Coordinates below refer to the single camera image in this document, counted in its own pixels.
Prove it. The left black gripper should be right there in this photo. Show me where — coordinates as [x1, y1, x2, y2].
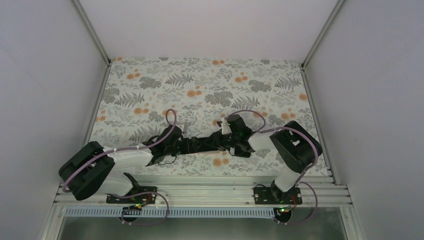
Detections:
[165, 137, 203, 156]

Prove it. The teal-edged black smartphone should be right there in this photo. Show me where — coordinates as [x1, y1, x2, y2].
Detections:
[186, 132, 228, 154]

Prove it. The pink phone case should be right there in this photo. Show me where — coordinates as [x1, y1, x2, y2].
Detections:
[194, 150, 228, 155]

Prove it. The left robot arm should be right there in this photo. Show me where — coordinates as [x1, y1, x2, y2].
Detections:
[58, 125, 183, 203]

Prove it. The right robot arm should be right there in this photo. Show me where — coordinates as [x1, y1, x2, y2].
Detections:
[217, 114, 323, 204]

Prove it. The floral patterned table mat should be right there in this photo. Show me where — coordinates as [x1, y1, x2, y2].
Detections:
[86, 56, 329, 177]

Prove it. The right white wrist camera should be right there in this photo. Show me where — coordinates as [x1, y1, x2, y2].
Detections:
[216, 118, 232, 135]

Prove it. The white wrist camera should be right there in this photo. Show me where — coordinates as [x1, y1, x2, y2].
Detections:
[178, 123, 189, 134]
[216, 118, 232, 135]

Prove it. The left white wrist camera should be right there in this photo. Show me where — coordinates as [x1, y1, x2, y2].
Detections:
[178, 123, 189, 134]

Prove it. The aluminium mounting rail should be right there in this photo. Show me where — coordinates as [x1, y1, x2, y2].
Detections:
[53, 176, 353, 219]

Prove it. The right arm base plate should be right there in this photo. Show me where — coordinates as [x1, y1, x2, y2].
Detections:
[253, 183, 303, 205]

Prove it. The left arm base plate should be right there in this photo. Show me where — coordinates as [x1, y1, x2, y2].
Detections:
[106, 186, 158, 209]

